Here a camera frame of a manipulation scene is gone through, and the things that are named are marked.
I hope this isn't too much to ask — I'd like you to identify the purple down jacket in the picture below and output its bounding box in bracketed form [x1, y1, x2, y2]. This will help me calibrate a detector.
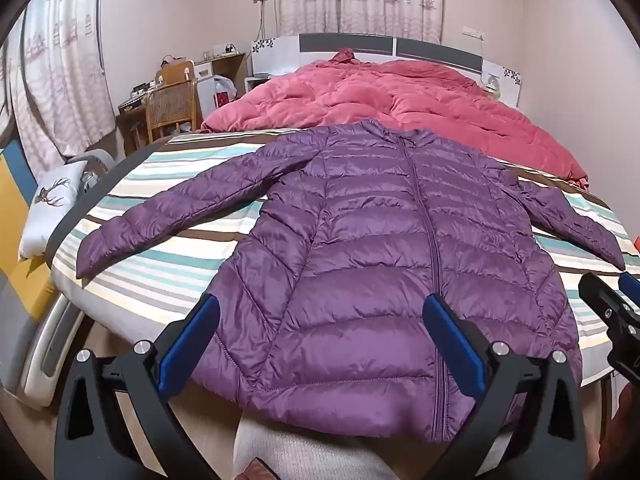
[76, 120, 627, 443]

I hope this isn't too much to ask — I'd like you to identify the deer print pillow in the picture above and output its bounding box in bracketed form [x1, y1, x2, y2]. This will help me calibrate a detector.
[19, 162, 83, 261]

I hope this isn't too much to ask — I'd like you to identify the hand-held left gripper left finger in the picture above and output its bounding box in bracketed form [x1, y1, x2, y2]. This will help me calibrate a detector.
[54, 294, 221, 480]

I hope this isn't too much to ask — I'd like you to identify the dark grey mattress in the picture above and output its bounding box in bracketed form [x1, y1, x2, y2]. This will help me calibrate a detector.
[46, 137, 171, 268]

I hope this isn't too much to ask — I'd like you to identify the striped bed sheet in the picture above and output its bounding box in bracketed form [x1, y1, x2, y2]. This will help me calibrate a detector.
[50, 129, 640, 391]

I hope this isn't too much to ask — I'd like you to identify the white bedside table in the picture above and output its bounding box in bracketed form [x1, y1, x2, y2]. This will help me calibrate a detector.
[245, 74, 273, 97]

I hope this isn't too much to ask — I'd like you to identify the red quilted comforter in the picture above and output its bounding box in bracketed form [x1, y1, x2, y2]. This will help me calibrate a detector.
[200, 49, 591, 191]

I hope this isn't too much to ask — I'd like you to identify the person's white pants leg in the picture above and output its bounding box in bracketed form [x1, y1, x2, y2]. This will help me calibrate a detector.
[232, 412, 396, 480]

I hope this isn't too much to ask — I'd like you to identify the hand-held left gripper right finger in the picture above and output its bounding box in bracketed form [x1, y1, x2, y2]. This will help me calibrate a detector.
[422, 294, 587, 480]

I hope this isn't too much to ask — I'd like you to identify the brown slipper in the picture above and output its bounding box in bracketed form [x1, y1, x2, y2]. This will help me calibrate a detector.
[235, 456, 281, 480]

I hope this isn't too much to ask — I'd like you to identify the white bed frame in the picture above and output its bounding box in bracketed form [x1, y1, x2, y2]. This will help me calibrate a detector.
[20, 290, 87, 407]

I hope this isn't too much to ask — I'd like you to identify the hanging white cable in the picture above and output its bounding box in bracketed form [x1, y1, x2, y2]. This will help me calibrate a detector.
[256, 0, 271, 41]

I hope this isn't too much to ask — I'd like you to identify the wicker back chair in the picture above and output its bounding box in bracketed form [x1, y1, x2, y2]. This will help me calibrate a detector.
[131, 79, 201, 146]

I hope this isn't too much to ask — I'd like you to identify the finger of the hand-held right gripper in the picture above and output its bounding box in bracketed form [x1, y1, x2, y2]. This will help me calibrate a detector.
[578, 272, 632, 321]
[618, 272, 640, 311]

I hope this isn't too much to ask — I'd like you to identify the white plastic bag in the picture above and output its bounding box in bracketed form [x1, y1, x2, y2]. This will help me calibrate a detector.
[212, 75, 237, 108]

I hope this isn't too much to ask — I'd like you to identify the white grey bed headboard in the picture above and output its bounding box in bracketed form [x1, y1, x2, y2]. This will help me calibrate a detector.
[251, 32, 522, 106]

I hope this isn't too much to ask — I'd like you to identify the white printed side curtain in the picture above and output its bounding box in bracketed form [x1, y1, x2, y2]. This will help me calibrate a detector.
[0, 0, 118, 171]

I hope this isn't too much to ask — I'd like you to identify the yellow blue grey sofa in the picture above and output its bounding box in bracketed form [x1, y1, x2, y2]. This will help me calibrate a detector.
[0, 140, 57, 396]

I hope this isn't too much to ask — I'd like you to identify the dark wooden desk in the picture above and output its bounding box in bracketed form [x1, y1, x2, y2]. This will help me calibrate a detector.
[117, 82, 151, 153]

